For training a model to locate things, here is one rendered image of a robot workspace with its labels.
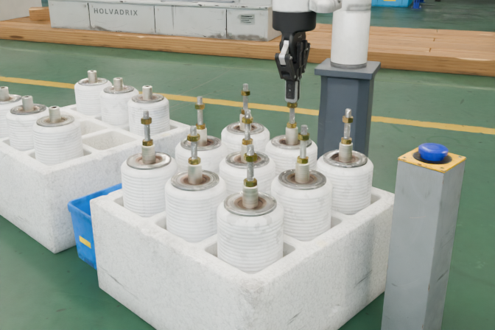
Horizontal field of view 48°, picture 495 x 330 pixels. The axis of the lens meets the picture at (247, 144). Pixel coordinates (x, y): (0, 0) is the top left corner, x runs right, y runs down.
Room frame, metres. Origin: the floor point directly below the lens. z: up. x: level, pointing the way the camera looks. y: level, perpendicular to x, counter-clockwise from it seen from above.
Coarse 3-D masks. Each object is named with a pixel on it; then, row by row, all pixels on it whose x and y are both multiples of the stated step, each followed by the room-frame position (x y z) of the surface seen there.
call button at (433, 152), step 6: (426, 144) 0.74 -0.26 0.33; (432, 144) 0.74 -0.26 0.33; (438, 144) 0.74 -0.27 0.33; (420, 150) 0.73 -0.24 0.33; (426, 150) 0.72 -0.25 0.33; (432, 150) 0.72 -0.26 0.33; (438, 150) 0.72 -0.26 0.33; (444, 150) 0.72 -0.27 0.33; (426, 156) 0.72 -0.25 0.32; (432, 156) 0.71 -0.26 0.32; (438, 156) 0.71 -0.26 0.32; (444, 156) 0.72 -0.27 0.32
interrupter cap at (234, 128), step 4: (228, 124) 1.06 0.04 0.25; (232, 124) 1.06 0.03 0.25; (236, 124) 1.06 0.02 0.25; (252, 124) 1.06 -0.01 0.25; (256, 124) 1.06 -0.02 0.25; (260, 124) 1.06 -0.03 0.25; (228, 128) 1.04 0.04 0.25; (232, 128) 1.04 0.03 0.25; (236, 128) 1.05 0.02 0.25; (252, 128) 1.05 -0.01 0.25; (256, 128) 1.04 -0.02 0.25; (260, 128) 1.04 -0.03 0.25; (232, 132) 1.02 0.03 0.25; (236, 132) 1.01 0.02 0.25; (240, 132) 1.02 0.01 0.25; (244, 132) 1.02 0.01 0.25; (252, 132) 1.02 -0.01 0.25; (256, 132) 1.01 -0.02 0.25; (260, 132) 1.02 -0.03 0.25
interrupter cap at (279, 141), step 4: (276, 136) 0.99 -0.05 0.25; (280, 136) 0.99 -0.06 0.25; (284, 136) 0.99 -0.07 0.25; (272, 140) 0.97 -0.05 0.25; (276, 140) 0.97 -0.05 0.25; (280, 140) 0.97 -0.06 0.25; (284, 140) 0.98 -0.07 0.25; (300, 140) 0.97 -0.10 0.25; (308, 140) 0.97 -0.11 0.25; (272, 144) 0.95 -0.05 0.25; (276, 144) 0.94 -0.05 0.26; (280, 144) 0.95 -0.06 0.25; (284, 144) 0.95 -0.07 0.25; (288, 144) 0.95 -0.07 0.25; (296, 144) 0.95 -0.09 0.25; (308, 144) 0.94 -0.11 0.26; (280, 148) 0.93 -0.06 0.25; (284, 148) 0.93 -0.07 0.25; (288, 148) 0.93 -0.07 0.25; (292, 148) 0.93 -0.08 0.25; (296, 148) 0.93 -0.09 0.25
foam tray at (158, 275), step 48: (384, 192) 0.90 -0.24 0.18; (96, 240) 0.86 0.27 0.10; (144, 240) 0.76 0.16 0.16; (288, 240) 0.73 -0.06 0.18; (336, 240) 0.74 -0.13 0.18; (384, 240) 0.84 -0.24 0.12; (144, 288) 0.77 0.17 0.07; (192, 288) 0.68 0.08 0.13; (240, 288) 0.62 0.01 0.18; (288, 288) 0.66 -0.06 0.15; (336, 288) 0.74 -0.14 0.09; (384, 288) 0.86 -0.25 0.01
